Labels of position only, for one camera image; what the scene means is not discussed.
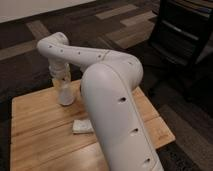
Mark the white eraser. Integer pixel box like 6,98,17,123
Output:
72,119,94,134

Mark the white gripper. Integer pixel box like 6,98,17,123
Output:
49,59,71,80

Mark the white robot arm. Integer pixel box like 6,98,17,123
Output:
37,32,164,171

